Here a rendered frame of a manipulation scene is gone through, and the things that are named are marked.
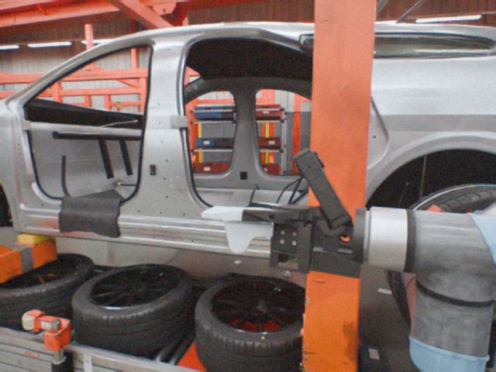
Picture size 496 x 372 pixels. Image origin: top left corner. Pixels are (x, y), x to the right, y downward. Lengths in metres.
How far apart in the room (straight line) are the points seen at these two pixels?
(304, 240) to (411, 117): 1.14
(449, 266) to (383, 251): 0.06
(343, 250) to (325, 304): 0.63
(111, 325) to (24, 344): 0.44
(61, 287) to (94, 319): 0.49
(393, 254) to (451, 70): 1.23
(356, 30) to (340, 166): 0.37
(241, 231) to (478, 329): 0.28
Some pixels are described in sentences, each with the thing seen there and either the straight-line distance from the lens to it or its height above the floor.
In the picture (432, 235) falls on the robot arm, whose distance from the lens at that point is 0.38.
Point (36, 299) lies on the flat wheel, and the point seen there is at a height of 0.45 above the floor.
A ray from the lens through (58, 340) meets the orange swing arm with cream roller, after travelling 1.66.
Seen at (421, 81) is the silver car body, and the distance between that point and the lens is 1.49.
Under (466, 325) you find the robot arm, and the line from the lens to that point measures 0.41.
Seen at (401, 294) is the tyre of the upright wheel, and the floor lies 0.79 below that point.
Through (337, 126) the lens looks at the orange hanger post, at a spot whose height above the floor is 1.38.
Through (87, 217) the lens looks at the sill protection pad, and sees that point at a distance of 2.01.
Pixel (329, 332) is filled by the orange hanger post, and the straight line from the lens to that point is 1.07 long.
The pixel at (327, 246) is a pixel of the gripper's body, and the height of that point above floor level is 1.20.
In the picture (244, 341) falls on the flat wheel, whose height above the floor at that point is 0.50.
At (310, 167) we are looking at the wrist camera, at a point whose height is 1.30.
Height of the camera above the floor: 1.33
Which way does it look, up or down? 8 degrees down
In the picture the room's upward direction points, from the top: straight up
